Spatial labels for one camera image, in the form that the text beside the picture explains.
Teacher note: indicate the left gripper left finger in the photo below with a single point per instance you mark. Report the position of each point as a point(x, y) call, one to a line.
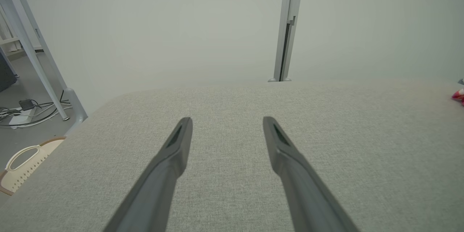
point(159, 188)

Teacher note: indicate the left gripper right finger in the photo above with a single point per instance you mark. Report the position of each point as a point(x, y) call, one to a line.
point(304, 195)

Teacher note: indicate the red white basketball jersey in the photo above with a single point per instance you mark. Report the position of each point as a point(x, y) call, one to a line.
point(458, 96)

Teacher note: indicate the cream perforated laundry basket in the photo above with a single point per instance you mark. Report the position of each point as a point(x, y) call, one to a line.
point(25, 168)

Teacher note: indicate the white power strip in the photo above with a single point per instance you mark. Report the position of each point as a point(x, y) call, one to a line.
point(21, 119)

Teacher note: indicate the black power adapter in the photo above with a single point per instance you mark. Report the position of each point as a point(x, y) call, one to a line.
point(26, 104)

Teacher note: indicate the thin grey metal leg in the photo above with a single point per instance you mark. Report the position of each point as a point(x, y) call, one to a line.
point(44, 76)

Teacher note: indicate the dark grey box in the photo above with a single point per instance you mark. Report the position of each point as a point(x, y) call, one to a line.
point(6, 76)

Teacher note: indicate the grey side partition post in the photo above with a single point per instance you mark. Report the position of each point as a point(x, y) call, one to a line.
point(76, 107)

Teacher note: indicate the grey metal partition post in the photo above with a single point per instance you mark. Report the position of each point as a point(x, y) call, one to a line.
point(291, 0)

